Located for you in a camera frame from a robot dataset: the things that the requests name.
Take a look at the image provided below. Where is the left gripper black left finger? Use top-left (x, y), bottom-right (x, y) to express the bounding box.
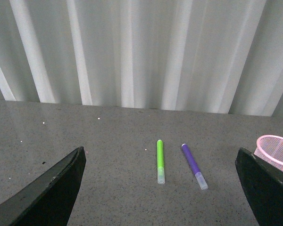
top-left (0, 147), bottom-right (86, 226)

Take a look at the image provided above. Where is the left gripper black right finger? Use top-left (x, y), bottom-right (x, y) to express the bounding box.
top-left (235, 147), bottom-right (283, 226)

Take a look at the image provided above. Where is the purple marker pen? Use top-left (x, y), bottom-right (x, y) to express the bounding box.
top-left (182, 144), bottom-right (208, 190)

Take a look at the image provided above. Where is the pink mesh cup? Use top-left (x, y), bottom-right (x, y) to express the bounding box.
top-left (254, 135), bottom-right (283, 172)

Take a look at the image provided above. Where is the green marker pen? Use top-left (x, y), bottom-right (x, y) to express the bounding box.
top-left (157, 139), bottom-right (165, 185)

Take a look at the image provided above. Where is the white curtain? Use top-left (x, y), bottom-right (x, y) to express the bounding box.
top-left (0, 0), bottom-right (283, 117)

